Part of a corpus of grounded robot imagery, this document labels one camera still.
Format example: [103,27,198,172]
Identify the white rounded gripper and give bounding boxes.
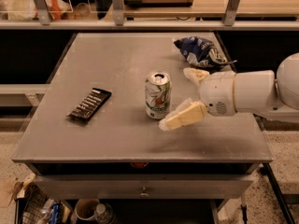
[159,67,236,131]

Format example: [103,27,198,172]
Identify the green white 7up can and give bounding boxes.
[145,72,172,119]

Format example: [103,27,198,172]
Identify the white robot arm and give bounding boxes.
[159,53,299,131]

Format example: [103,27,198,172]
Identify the blue crumpled chip bag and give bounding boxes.
[174,35,233,71]

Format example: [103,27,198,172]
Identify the orange object in drawer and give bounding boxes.
[130,162,148,169]

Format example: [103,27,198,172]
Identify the black screwdriver bit case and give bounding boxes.
[68,88,112,122]

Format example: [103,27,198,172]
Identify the grey drawer with knob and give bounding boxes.
[35,175,253,200]

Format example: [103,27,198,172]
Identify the clear plastic bottle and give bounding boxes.
[94,203,117,224]

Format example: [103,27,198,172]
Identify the white paper cup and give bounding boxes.
[73,199,99,224]

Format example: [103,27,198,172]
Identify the blue packet in basket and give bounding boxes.
[49,203,63,224]

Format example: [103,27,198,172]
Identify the orange white bag behind glass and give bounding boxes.
[2,0,73,21]

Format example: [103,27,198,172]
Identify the crumpled brown paper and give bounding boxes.
[9,174,36,202]

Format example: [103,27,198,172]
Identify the right metal railing bracket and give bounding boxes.
[222,0,241,26]

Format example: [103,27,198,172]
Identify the metal railing bracket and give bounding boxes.
[222,0,241,26]
[34,0,52,25]
[112,0,124,26]

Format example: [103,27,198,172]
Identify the middle metal railing bracket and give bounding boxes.
[112,0,124,26]

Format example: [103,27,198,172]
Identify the left metal railing bracket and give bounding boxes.
[34,0,52,25]

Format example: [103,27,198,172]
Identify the wire mesh basket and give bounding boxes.
[15,186,48,224]

